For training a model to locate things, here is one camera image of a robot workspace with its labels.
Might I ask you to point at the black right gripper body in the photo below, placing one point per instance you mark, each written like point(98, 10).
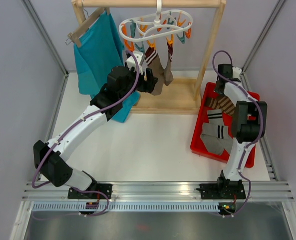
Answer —
point(217, 90)

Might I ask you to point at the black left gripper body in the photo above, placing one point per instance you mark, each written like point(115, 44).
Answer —
point(143, 85)

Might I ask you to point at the brown striped sock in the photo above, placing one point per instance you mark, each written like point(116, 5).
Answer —
point(221, 102)

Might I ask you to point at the beige sock maroon striped cuff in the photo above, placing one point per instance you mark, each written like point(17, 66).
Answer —
point(168, 76)

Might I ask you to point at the orange clothespin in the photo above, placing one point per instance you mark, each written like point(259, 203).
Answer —
point(170, 40)
point(151, 44)
point(188, 33)
point(129, 45)

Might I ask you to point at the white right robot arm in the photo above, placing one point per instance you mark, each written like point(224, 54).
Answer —
point(247, 127)

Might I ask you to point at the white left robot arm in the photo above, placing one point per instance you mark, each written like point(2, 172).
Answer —
point(50, 158)

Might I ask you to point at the wooden clothes hanger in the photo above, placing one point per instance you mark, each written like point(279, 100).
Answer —
point(84, 23)

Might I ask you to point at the wooden clothes rack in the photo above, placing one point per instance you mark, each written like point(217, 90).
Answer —
point(182, 96)

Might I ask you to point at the teal clothespin front left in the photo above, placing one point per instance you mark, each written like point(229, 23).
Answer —
point(140, 48)

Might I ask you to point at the teal clothespin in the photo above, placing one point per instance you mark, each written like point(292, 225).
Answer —
point(181, 38)
point(140, 48)

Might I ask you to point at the grey sock black stripes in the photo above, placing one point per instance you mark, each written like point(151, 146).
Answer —
point(215, 127)

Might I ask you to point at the red plastic tray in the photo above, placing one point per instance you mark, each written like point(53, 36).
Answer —
point(198, 147)

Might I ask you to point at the teal t-shirt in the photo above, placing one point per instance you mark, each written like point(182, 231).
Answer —
point(101, 50)

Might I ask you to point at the teal clothespin front right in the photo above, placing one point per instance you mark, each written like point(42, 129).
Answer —
point(181, 38)

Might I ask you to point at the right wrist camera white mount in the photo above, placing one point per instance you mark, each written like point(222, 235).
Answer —
point(236, 72)

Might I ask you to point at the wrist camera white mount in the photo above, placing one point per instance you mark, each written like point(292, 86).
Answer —
point(236, 72)
point(135, 57)

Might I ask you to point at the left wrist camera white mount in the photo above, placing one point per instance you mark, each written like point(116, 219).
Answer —
point(135, 57)

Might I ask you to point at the white clip hanger frame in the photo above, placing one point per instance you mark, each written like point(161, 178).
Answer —
point(156, 25)

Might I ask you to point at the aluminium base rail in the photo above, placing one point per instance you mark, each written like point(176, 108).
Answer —
point(261, 191)

